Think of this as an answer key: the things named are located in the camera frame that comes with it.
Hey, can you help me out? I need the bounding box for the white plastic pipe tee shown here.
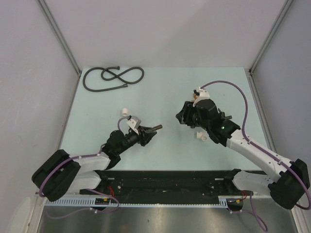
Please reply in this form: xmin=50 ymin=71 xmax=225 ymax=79
xmin=195 ymin=132 xmax=208 ymax=141

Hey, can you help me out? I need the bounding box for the brushed steel water faucet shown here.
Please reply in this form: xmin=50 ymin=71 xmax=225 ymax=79
xmin=147 ymin=124 xmax=163 ymax=132

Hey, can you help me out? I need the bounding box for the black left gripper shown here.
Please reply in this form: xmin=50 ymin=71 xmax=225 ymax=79
xmin=116 ymin=125 xmax=156 ymax=155

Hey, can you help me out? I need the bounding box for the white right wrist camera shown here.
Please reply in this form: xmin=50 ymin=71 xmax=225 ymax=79
xmin=193 ymin=87 xmax=210 ymax=107

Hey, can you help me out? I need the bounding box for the dark metal L-shaped faucet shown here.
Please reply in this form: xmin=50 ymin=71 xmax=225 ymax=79
xmin=218 ymin=109 xmax=232 ymax=121

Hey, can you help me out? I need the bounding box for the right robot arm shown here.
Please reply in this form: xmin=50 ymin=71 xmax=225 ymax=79
xmin=176 ymin=99 xmax=310 ymax=210

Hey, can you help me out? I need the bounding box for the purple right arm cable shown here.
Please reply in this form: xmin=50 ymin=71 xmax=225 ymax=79
xmin=200 ymin=80 xmax=311 ymax=210

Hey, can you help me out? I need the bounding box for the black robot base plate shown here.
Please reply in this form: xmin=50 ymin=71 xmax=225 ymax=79
xmin=80 ymin=169 xmax=253 ymax=204

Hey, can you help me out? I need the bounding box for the aluminium frame post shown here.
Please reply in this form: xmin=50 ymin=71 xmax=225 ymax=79
xmin=248 ymin=0 xmax=295 ymax=75
xmin=36 ymin=0 xmax=81 ymax=77

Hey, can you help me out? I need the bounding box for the slotted grey cable duct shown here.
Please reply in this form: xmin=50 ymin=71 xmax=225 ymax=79
xmin=45 ymin=197 xmax=243 ymax=208

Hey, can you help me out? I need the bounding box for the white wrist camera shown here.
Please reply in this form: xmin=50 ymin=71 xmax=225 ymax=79
xmin=193 ymin=87 xmax=210 ymax=107
xmin=127 ymin=116 xmax=141 ymax=130

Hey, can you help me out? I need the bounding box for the left aluminium frame post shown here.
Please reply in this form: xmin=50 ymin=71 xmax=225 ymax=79
xmin=36 ymin=0 xmax=81 ymax=77

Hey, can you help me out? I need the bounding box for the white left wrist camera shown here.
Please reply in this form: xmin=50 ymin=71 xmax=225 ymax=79
xmin=127 ymin=116 xmax=141 ymax=130

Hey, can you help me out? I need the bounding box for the white plastic pipe coupling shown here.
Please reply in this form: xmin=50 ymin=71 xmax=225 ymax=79
xmin=121 ymin=108 xmax=129 ymax=117

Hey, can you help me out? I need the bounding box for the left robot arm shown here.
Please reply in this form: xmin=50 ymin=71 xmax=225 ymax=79
xmin=31 ymin=125 xmax=162 ymax=201

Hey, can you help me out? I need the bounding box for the grey coiled flexible hose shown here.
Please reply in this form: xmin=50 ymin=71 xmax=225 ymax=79
xmin=83 ymin=66 xmax=145 ymax=92

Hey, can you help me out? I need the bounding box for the right aluminium frame post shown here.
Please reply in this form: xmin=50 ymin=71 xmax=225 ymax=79
xmin=248 ymin=0 xmax=295 ymax=75

